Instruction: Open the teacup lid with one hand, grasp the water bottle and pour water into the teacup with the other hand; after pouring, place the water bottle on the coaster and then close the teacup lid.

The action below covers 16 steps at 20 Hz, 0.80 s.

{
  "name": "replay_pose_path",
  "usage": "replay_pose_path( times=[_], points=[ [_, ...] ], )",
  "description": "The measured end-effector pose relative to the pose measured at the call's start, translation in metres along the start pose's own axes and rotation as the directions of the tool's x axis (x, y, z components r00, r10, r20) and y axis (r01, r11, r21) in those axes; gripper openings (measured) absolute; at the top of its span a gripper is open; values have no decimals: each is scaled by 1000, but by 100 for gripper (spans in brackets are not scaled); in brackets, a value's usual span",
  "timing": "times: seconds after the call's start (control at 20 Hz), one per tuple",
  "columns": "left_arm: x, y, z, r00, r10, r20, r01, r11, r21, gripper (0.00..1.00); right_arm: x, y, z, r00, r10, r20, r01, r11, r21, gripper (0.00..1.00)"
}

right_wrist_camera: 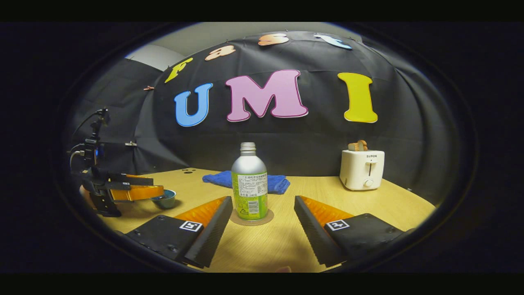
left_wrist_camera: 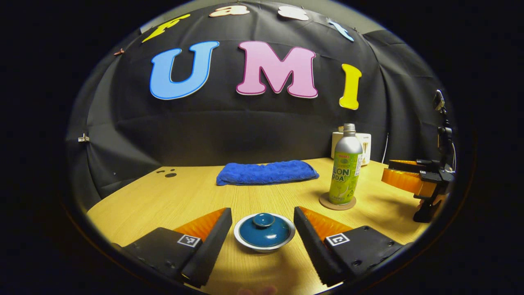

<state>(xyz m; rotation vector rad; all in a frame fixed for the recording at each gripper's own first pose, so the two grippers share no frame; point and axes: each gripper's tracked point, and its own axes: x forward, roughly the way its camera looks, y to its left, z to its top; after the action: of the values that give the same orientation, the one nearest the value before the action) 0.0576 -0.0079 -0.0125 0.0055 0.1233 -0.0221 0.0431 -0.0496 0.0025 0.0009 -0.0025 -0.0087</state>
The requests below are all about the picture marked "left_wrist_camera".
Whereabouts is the round brown coaster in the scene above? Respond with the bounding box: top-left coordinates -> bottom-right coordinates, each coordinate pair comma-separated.
319,192 -> 357,211

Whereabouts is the blue towel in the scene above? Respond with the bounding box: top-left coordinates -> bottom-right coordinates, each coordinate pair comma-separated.
216,160 -> 320,186

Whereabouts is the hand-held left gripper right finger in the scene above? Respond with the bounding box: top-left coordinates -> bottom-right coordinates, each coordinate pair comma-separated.
294,206 -> 406,287

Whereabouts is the black backdrop cloth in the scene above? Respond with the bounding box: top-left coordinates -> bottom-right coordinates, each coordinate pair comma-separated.
65,2 -> 455,201

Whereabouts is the silver green water bottle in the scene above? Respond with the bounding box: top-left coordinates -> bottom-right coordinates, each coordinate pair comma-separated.
329,123 -> 363,205

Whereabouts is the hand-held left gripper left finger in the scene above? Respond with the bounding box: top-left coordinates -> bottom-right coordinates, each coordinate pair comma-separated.
113,207 -> 233,288

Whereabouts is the white toaster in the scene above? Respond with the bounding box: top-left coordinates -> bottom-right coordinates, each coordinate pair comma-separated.
331,131 -> 372,166

